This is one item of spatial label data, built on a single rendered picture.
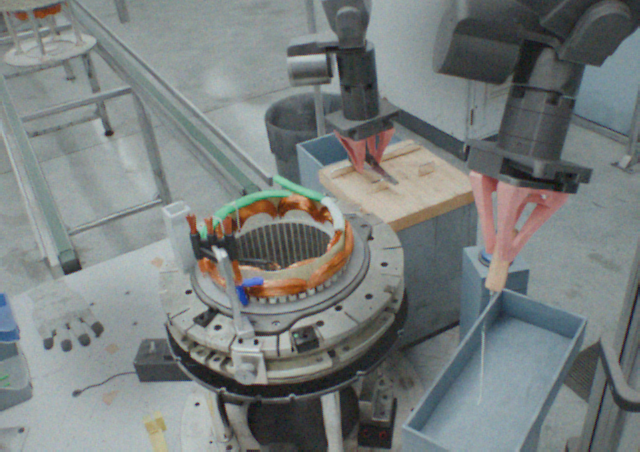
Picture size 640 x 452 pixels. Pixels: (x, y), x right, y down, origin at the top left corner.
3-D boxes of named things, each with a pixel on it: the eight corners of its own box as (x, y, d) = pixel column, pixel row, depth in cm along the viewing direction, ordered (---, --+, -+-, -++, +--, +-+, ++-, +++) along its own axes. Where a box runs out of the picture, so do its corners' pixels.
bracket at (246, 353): (242, 369, 73) (234, 337, 70) (271, 372, 73) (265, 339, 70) (237, 382, 72) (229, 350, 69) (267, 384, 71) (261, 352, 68)
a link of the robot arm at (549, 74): (609, 27, 51) (577, 29, 56) (529, 10, 50) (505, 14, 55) (585, 111, 52) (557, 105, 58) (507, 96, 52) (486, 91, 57)
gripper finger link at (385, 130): (339, 168, 103) (332, 116, 98) (376, 153, 106) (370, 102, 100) (360, 184, 98) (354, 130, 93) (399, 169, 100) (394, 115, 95)
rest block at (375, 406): (359, 424, 93) (358, 401, 90) (365, 395, 97) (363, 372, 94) (389, 428, 92) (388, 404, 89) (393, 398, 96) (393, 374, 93)
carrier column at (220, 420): (214, 437, 95) (186, 339, 84) (229, 429, 96) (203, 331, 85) (221, 448, 93) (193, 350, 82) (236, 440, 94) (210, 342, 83)
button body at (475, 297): (472, 400, 99) (481, 277, 85) (456, 368, 105) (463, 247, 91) (513, 392, 100) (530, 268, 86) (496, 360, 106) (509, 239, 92)
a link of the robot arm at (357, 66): (372, 45, 87) (374, 31, 92) (323, 49, 88) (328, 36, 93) (377, 91, 91) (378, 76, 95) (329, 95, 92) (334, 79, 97)
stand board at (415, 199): (319, 182, 108) (317, 170, 107) (410, 150, 115) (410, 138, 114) (381, 238, 93) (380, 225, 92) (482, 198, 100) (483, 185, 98)
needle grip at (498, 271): (482, 287, 59) (498, 226, 58) (488, 284, 60) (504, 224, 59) (498, 293, 58) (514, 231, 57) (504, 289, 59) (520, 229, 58)
